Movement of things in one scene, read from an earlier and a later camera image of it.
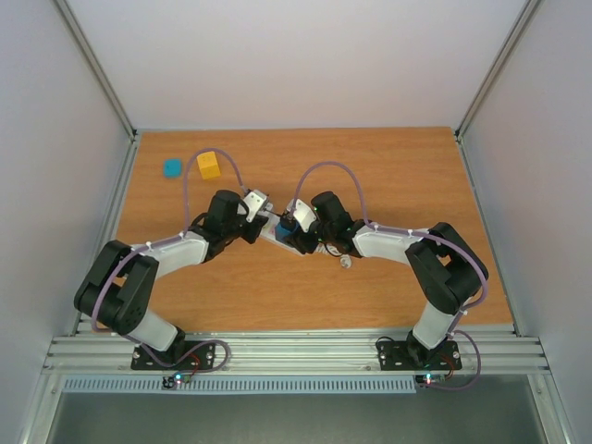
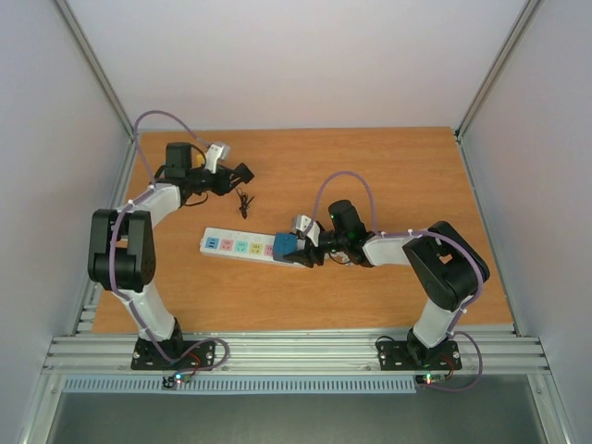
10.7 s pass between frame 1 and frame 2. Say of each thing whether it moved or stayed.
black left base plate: stayed
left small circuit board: stayed
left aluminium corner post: stayed
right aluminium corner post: stayed
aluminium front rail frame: stayed
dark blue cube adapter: moved
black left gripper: moved
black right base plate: stayed
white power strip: moved
